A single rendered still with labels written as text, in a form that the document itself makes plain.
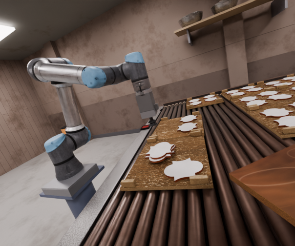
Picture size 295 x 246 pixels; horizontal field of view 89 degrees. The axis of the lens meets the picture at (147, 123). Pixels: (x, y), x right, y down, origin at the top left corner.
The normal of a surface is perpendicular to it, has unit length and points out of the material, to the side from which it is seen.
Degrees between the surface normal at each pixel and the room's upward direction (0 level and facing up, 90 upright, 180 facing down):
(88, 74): 90
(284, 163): 0
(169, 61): 90
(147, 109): 90
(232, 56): 90
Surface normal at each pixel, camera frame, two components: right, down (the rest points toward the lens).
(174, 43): -0.35, 0.35
